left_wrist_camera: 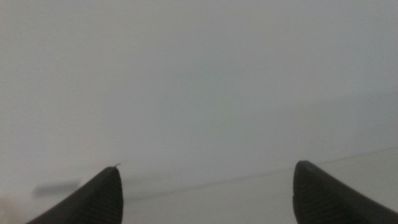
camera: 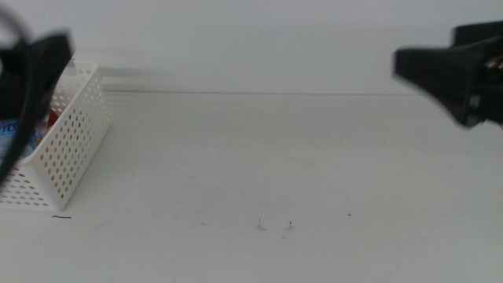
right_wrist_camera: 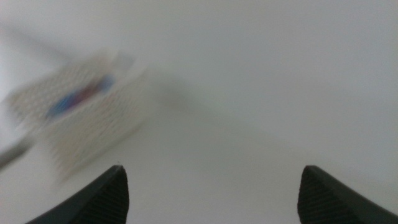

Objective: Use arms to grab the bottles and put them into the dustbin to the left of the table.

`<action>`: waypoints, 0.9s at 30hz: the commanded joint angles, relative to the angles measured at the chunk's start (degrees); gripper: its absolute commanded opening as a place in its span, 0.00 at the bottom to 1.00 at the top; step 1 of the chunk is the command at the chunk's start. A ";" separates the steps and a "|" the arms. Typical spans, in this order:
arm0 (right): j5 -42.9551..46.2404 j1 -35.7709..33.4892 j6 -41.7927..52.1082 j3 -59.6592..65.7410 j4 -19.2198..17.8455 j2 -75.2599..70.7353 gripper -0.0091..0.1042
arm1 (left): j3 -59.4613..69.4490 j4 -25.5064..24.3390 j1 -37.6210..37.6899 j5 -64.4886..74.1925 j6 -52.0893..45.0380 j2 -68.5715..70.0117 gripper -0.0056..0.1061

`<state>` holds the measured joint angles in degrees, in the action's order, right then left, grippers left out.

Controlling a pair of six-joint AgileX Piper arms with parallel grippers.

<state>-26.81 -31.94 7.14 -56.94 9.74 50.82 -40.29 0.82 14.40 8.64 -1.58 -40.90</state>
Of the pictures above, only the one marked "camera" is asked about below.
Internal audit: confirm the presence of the red soda can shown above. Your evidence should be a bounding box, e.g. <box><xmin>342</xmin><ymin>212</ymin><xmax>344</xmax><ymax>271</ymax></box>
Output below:
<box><xmin>46</xmin><ymin>108</ymin><xmax>61</xmax><ymax>129</ymax></box>

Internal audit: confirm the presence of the clear water bottle blue cap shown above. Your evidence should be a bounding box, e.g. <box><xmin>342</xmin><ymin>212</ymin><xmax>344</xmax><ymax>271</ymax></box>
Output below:
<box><xmin>0</xmin><ymin>117</ymin><xmax>46</xmax><ymax>163</ymax></box>

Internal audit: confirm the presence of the white perforated plastic basket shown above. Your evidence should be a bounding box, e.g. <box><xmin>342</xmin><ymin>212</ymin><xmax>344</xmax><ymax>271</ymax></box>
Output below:
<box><xmin>0</xmin><ymin>61</ymin><xmax>112</xmax><ymax>212</ymax></box>

